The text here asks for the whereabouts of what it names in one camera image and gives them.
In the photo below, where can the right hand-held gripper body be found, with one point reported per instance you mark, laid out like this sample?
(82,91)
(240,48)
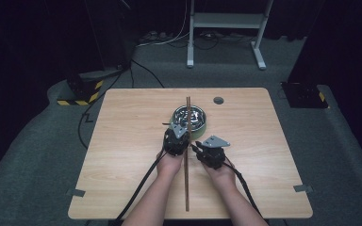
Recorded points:
(213,153)

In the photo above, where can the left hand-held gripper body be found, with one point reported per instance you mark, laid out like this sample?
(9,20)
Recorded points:
(175,142)

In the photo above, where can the shiny metal bowl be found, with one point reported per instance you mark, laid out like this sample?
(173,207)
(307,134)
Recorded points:
(199,121)

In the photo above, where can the person's left hand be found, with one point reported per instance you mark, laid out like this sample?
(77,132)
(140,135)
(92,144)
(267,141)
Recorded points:
(169,165)

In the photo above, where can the person's right hand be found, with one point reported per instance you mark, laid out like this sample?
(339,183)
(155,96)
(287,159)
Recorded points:
(222,177)

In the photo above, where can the round green coaster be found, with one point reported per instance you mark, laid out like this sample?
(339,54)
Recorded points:
(199,134)

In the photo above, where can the small dark stick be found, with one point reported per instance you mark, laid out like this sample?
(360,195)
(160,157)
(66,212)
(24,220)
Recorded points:
(166,123)

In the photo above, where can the pile of metal pieces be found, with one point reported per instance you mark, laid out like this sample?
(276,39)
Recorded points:
(197,117)

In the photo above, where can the grey table grommet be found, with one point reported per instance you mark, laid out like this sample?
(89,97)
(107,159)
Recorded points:
(218,100)

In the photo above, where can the grey tape piece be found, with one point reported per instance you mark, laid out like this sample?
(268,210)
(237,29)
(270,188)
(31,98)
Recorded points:
(75,192)
(303,188)

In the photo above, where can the black yellow striped stand base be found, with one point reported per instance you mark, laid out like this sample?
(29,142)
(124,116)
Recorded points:
(81,94)

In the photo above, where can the black stand base yellow mark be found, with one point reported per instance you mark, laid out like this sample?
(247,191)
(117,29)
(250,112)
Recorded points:
(304,95)

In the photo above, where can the power strip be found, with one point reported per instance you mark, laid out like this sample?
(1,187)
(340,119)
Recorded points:
(154,36)

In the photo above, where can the white metal stand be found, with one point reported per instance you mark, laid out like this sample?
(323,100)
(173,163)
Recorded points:
(227,20)

